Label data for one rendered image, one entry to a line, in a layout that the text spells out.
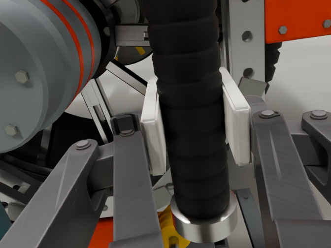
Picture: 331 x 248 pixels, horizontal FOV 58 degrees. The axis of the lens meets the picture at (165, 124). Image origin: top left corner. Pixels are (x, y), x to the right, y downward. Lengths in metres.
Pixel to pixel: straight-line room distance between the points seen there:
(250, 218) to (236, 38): 0.90
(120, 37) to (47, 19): 0.21
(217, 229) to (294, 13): 0.27
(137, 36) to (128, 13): 0.41
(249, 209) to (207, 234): 1.04
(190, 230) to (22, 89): 0.16
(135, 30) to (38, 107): 0.26
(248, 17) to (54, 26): 0.21
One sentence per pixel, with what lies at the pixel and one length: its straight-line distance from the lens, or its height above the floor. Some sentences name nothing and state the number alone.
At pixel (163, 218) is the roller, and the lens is 0.54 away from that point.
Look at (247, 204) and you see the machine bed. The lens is 1.25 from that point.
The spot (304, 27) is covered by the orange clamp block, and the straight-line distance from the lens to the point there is 0.40.
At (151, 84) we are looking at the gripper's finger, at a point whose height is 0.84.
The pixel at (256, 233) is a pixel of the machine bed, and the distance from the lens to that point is 1.14.
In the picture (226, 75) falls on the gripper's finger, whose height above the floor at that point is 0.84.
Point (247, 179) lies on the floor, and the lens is 1.51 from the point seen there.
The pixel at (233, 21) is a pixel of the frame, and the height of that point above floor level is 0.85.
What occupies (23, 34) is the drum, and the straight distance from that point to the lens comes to 0.25.
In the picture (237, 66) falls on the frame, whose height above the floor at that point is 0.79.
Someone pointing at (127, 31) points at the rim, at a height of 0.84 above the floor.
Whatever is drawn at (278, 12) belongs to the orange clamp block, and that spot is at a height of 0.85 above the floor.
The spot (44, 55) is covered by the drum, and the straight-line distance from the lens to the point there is 0.26.
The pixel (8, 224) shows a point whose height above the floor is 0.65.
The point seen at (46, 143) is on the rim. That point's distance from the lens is 0.58.
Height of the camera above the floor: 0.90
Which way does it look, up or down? 25 degrees down
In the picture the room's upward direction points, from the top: 9 degrees counter-clockwise
